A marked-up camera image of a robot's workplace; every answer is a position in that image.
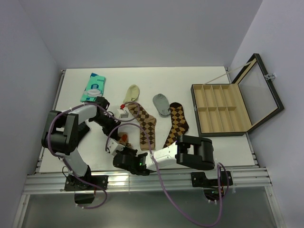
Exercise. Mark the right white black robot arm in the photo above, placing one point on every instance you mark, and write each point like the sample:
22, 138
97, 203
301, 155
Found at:
189, 151

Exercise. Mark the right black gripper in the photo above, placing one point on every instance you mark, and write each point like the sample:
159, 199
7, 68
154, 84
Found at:
135, 151

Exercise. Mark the orange green argyle sock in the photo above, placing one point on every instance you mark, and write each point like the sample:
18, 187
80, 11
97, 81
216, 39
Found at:
123, 139

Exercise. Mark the teal patterned sock pair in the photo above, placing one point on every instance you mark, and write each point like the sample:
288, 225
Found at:
94, 88

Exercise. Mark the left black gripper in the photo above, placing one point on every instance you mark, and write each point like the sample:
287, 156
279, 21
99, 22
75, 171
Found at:
112, 131

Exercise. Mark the black compartment storage box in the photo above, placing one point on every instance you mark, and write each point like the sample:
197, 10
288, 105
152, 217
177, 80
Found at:
234, 109

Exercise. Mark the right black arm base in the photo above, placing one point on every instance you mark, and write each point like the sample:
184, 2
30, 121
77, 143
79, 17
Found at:
210, 186

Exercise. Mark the metal wall latch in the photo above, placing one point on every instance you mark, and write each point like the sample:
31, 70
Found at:
269, 77

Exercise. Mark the brown tan argyle sock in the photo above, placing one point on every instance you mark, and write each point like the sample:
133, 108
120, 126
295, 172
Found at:
147, 122

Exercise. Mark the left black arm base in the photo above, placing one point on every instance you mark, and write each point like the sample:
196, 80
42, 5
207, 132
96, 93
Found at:
85, 188

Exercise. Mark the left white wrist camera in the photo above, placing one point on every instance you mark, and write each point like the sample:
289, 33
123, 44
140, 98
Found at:
122, 113

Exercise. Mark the cream ankle sock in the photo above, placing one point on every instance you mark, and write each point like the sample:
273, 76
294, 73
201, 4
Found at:
132, 95

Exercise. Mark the grey ankle sock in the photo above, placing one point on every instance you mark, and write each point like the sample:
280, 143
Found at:
162, 105

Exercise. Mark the dark brown argyle sock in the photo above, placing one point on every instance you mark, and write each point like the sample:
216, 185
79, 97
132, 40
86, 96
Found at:
179, 125

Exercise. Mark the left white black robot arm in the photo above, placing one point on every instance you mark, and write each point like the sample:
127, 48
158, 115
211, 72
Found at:
64, 130

